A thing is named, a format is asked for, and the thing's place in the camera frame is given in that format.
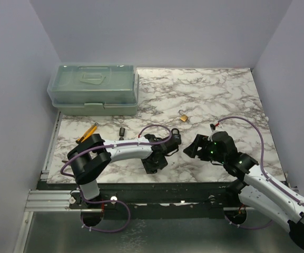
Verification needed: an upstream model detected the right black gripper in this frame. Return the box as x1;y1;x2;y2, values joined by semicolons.
183;133;227;164

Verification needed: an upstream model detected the black padlock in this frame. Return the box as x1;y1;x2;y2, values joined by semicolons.
171;128;182;145

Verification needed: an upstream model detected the brass padlock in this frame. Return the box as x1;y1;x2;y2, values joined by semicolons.
179;110;189;122

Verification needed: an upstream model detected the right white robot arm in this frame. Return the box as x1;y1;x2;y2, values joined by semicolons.
183;131;304;250

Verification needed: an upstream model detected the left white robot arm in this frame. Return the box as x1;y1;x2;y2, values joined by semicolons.
67;129;181;208

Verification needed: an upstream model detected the black socket tool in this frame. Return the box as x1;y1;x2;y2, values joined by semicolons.
119;127;125;140

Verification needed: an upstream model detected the yellow utility knife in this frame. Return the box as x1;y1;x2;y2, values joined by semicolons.
76;122;98;144

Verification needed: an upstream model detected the green translucent plastic toolbox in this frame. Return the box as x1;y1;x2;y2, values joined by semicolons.
47;64;139;116

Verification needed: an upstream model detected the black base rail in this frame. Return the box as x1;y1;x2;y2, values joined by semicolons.
35;181;246;221

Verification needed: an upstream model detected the aluminium extrusion rail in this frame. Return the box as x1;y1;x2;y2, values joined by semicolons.
25;189;85;213

